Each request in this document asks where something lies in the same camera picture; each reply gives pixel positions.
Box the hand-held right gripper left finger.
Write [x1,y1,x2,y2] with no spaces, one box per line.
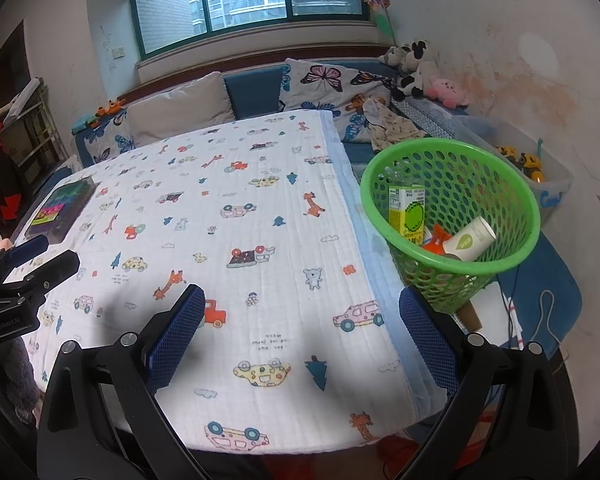
[36,283,206,480]

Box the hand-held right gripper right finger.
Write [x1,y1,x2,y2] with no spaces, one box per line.
[399,287,581,480]

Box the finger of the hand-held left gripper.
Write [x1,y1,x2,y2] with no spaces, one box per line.
[2,250,81,306]
[0,236,49,277]

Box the orange snack packet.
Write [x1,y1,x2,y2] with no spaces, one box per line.
[421,224,454,257]

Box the cream paper cup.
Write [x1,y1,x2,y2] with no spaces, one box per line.
[442,216,497,262]

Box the green yellow drink carton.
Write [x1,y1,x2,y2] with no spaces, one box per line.
[387,184,427,247]

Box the green plastic mesh basket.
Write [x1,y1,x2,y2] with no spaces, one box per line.
[360,139,542,315]

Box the person's left forearm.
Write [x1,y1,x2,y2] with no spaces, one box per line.
[0,337,40,428]

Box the dark colourful box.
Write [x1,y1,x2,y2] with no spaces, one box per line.
[24,176,99,239]

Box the white paper sheet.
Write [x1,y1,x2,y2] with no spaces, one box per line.
[471,280,525,350]

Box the red black garment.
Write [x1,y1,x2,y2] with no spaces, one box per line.
[0,115,22,222]

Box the red cloth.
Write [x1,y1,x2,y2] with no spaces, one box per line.
[375,435,462,480]

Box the metal clothes rack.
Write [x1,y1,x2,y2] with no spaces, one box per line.
[0,77,62,231]

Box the small blue butterfly pillow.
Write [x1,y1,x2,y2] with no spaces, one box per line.
[86,120,137,162]

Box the blue floor mat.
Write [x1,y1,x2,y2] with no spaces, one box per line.
[497,230,584,348]

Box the white car print blanket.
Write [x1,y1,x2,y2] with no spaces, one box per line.
[22,110,453,456]

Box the clear plastic storage bin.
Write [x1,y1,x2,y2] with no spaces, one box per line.
[452,115,576,226]

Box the beige pillow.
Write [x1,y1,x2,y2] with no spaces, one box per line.
[125,71,237,149]

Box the beige printed child's garment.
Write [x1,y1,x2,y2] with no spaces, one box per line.
[362,97,431,153]

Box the pink round plush toy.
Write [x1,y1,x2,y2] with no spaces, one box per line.
[426,77,470,109]

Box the blue sofa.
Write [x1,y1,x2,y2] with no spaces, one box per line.
[71,57,481,171]

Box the black white cow plush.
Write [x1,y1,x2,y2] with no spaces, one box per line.
[392,40,441,102]

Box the butterfly print pillow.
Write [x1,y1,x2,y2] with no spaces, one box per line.
[280,58,398,143]

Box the colourful paper pinwheel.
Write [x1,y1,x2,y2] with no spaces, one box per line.
[360,0,399,41]

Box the white cable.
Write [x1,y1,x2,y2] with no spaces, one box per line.
[531,287,564,347]

